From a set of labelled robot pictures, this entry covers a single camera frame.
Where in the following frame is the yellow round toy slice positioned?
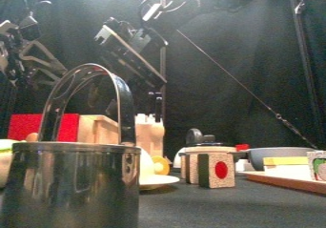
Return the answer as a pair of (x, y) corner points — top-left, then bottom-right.
(150, 155), (171, 176)

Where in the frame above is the white toy piece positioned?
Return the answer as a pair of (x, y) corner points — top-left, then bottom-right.
(134, 113), (156, 125)

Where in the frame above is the light wooden box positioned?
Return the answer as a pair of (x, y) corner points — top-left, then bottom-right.
(76, 114), (166, 158)

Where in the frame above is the thin diagonal cable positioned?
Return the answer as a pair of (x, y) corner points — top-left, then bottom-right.
(123, 0), (319, 151)

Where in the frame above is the white flat block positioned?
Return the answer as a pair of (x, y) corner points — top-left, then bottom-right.
(262, 164), (315, 181)

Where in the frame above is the green and white toy vegetable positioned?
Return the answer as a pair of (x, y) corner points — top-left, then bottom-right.
(0, 138), (23, 189)

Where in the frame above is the white plate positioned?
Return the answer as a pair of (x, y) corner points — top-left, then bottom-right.
(138, 174), (180, 191)

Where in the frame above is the small red toy piece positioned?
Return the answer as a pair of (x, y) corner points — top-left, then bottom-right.
(234, 143), (251, 153)

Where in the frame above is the speckled sushi block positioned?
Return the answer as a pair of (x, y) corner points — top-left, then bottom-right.
(179, 152), (202, 185)

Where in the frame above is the sushi block with red circle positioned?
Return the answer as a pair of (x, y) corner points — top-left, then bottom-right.
(198, 152), (237, 189)

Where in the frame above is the white toy egg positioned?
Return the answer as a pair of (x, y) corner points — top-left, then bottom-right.
(139, 147), (156, 180)

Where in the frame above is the yellow flat block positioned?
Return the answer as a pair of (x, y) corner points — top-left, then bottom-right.
(262, 155), (311, 167)

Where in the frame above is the steel pot with handle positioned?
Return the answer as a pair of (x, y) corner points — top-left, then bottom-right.
(0, 62), (143, 228)

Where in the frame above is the wooden cutting board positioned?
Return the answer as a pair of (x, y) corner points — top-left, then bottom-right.
(241, 170), (326, 196)

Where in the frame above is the thin vertical frame pole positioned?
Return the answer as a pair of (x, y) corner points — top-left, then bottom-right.
(158, 0), (168, 94)

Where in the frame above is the black frame post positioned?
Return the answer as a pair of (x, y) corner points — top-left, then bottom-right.
(286, 0), (326, 144)

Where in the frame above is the small orange wooden knob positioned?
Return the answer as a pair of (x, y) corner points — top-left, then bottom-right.
(25, 132), (41, 143)

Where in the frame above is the grey bowl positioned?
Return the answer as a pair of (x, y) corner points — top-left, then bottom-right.
(247, 146), (318, 172)

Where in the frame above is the sushi block with green centre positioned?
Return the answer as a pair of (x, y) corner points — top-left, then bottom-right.
(306, 150), (326, 182)

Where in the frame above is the red box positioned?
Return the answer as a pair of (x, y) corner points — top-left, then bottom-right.
(7, 113), (82, 143)

